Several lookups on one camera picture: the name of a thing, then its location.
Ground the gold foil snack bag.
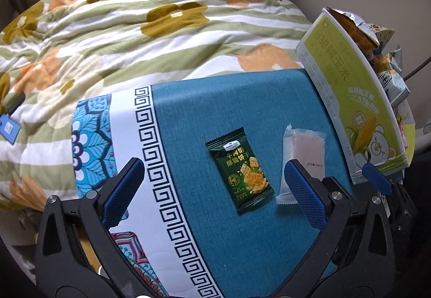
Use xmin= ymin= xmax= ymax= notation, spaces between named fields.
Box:
xmin=324 ymin=6 xmax=380 ymax=46

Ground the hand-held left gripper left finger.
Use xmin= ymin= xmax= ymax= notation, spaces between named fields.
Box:
xmin=34 ymin=157 xmax=146 ymax=298

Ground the blue patterned tablecloth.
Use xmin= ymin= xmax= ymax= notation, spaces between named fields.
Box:
xmin=72 ymin=68 xmax=358 ymax=298

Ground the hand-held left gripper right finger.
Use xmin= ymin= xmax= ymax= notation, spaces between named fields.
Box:
xmin=284 ymin=159 xmax=397 ymax=298

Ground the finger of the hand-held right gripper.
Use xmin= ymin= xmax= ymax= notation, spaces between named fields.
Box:
xmin=362 ymin=163 xmax=394 ymax=198

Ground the grey white snack bag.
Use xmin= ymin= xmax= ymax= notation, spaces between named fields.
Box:
xmin=366 ymin=23 xmax=395 ymax=51

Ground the dark green cracker packet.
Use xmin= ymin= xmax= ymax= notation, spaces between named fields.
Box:
xmin=206 ymin=127 xmax=270 ymax=216

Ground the blue tag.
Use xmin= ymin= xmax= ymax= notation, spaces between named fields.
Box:
xmin=0 ymin=112 xmax=20 ymax=146

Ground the floral striped quilt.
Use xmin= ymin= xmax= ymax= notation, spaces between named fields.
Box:
xmin=0 ymin=0 xmax=316 ymax=215

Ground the dark cable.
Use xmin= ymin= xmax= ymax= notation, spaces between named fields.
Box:
xmin=402 ymin=49 xmax=431 ymax=81

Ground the silver snack bag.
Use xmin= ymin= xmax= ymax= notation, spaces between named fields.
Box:
xmin=376 ymin=44 xmax=411 ymax=108

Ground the white pink snack packet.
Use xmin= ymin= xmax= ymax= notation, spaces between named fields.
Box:
xmin=275 ymin=124 xmax=327 ymax=206

